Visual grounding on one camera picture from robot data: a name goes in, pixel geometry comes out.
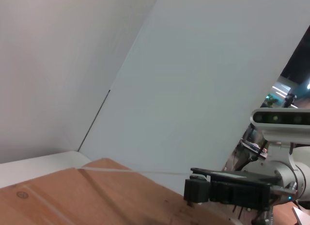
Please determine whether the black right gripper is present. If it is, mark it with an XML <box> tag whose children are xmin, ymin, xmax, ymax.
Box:
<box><xmin>183</xmin><ymin>167</ymin><xmax>279</xmax><ymax>210</ymax></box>

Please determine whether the brown cardboard box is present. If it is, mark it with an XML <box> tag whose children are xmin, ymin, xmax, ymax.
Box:
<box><xmin>0</xmin><ymin>158</ymin><xmax>242</xmax><ymax>225</ymax></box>

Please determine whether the right wrist silver clamp knob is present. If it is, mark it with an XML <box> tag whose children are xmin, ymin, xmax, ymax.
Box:
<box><xmin>251</xmin><ymin>205</ymin><xmax>275</xmax><ymax>225</ymax></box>

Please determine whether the green potted plant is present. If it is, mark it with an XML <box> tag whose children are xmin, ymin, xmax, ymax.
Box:
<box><xmin>265</xmin><ymin>95</ymin><xmax>279</xmax><ymax>108</ymax></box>

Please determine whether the black device on stand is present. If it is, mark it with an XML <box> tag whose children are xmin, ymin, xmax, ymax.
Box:
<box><xmin>283</xmin><ymin>92</ymin><xmax>298</xmax><ymax>109</ymax></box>

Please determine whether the white right camera bracket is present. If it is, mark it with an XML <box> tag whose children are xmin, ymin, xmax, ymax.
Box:
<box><xmin>256</xmin><ymin>125</ymin><xmax>310</xmax><ymax>167</ymax></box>

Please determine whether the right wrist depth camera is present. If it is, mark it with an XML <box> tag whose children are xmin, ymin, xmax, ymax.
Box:
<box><xmin>250</xmin><ymin>107</ymin><xmax>310</xmax><ymax>127</ymax></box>

